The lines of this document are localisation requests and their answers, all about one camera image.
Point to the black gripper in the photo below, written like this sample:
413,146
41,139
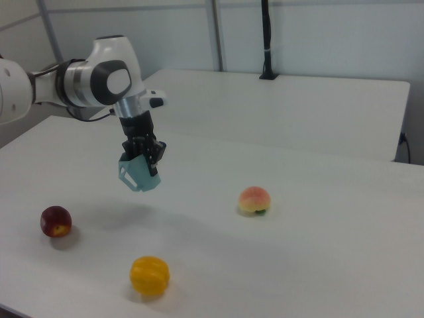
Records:
139,130

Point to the light blue mug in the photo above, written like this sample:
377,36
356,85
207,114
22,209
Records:
140,175

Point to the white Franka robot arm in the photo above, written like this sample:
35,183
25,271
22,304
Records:
99,79

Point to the red apple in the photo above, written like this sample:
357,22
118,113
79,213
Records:
54,220

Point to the pink yellow peach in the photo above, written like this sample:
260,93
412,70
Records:
253,200

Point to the yellow bell pepper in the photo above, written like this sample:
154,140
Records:
149,275

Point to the white table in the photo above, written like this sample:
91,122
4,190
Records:
265,109

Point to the black pole with base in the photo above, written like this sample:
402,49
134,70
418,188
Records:
266,39

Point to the grey metal wall post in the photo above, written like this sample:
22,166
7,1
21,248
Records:
49,26
218,33

